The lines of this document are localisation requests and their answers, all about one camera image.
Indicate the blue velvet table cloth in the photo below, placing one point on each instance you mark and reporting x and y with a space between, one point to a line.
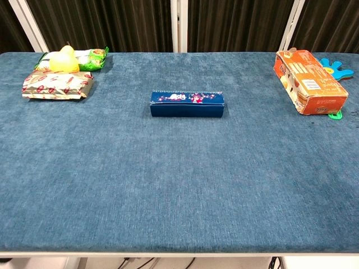
179 173

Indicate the grey frame post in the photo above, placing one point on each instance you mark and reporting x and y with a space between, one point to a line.
179 25
28 25
291 25

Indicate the orange carton box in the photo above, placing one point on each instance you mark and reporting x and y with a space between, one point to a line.
311 81

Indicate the green snack packet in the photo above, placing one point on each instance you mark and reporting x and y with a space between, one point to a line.
92 60

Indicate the yellow pear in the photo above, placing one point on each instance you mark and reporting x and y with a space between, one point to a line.
64 61

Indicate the blue hand clapper toy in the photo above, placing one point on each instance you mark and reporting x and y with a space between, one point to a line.
332 67

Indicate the dark pleated curtain panel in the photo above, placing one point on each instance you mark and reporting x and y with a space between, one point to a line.
11 28
235 25
331 25
106 25

